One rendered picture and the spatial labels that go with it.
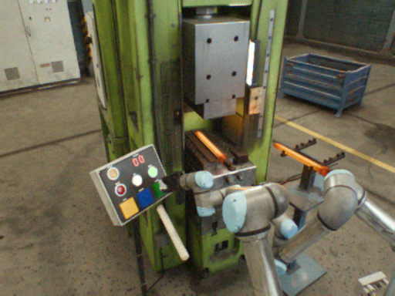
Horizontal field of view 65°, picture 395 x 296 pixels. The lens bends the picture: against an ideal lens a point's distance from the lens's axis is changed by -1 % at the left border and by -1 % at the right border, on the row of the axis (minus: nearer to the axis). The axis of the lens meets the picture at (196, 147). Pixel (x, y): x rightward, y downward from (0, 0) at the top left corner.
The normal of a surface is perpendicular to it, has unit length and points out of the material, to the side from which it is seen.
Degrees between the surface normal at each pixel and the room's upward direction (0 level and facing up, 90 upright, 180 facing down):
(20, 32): 90
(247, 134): 90
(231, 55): 90
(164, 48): 90
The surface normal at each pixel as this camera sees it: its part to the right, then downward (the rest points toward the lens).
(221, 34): 0.40, 0.45
